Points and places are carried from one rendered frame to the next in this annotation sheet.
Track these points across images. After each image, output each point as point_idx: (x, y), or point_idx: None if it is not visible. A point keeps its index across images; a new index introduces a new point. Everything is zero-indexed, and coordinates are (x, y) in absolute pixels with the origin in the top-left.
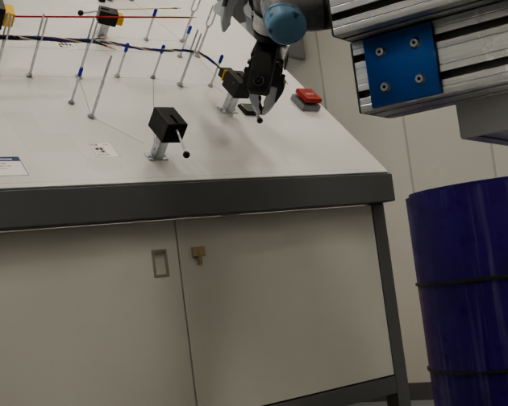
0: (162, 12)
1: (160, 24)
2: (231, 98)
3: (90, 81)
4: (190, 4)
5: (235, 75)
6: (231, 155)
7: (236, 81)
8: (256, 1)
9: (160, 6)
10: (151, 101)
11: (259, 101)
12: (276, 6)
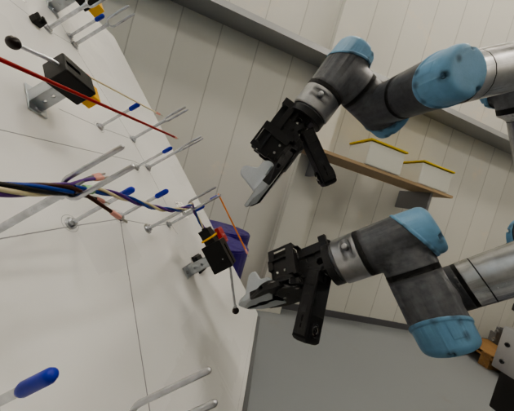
0: (108, 84)
1: (109, 103)
2: (206, 267)
3: (11, 258)
4: (126, 84)
5: (225, 249)
6: (218, 383)
7: (228, 261)
8: (379, 252)
9: (104, 72)
10: (128, 287)
11: (256, 303)
12: (469, 323)
